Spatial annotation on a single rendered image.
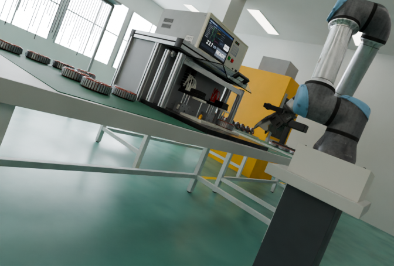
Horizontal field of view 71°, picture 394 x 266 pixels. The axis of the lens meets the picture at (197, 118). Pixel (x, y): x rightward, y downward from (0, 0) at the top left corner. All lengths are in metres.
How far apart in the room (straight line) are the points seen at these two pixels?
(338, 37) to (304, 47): 6.22
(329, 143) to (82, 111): 0.82
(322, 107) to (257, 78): 4.36
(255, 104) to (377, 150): 2.63
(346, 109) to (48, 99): 0.94
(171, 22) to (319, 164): 1.13
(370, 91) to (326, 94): 5.65
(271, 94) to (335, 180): 4.24
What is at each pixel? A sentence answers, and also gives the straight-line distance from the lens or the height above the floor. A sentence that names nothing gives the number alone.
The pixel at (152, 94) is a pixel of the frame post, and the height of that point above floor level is 0.81.
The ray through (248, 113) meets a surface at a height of 1.08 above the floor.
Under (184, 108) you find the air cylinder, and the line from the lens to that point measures 1.50.
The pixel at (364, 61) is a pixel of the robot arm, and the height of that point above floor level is 1.27.
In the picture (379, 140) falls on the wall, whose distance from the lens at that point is 6.52.
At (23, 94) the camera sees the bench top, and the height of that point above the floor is 0.73.
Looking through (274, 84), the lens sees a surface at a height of 1.74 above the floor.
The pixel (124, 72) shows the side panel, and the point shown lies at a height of 0.86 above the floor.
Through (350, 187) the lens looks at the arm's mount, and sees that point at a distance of 1.01.
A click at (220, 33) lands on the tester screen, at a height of 1.27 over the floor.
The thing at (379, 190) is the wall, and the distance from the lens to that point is 6.45.
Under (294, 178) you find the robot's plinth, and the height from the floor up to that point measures 0.74.
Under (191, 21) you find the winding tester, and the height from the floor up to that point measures 1.26.
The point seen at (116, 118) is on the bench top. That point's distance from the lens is 0.78.
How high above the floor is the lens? 0.84
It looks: 2 degrees down
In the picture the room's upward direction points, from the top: 22 degrees clockwise
